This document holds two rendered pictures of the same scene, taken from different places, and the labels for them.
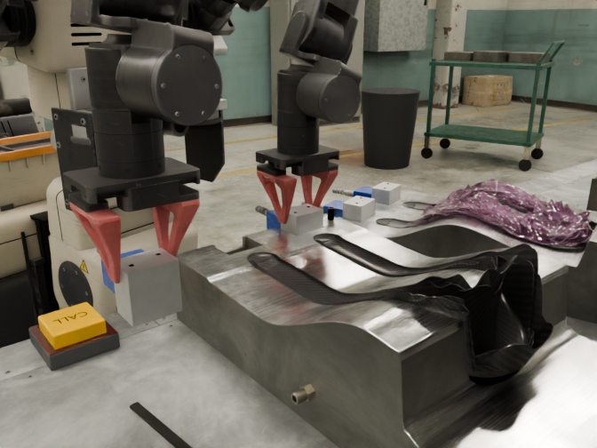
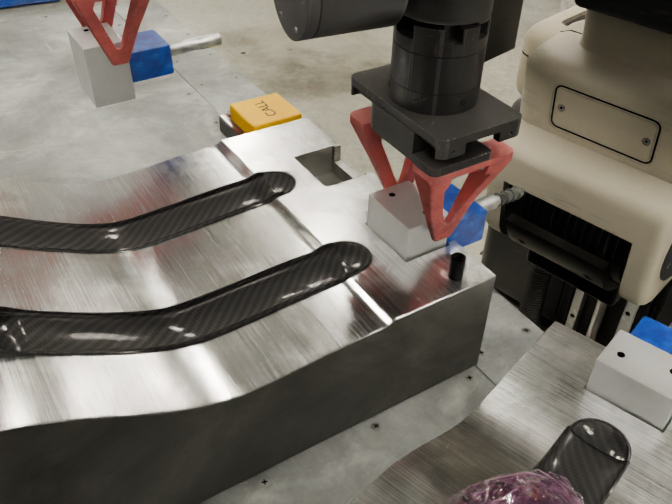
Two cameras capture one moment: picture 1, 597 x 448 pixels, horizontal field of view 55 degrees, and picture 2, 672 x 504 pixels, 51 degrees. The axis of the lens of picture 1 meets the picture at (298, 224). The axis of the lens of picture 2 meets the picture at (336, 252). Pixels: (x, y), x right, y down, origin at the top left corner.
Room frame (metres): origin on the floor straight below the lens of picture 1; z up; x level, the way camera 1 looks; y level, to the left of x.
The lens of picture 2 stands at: (0.76, -0.42, 1.20)
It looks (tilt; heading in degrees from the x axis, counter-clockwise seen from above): 39 degrees down; 97
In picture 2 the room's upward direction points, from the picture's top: 2 degrees clockwise
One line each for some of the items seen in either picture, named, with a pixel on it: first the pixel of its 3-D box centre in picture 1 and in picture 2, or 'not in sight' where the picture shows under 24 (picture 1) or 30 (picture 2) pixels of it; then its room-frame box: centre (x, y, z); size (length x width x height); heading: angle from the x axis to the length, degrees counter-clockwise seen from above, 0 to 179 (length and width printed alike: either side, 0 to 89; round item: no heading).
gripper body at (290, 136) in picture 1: (298, 137); (436, 67); (0.77, 0.00, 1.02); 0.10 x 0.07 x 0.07; 129
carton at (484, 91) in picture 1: (487, 90); not in sight; (8.47, -2.75, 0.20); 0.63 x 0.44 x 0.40; 123
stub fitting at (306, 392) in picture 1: (302, 395); not in sight; (0.44, 0.00, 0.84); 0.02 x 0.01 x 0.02; 129
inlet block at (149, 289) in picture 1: (126, 268); (153, 53); (0.52, 0.17, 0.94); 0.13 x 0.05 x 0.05; 39
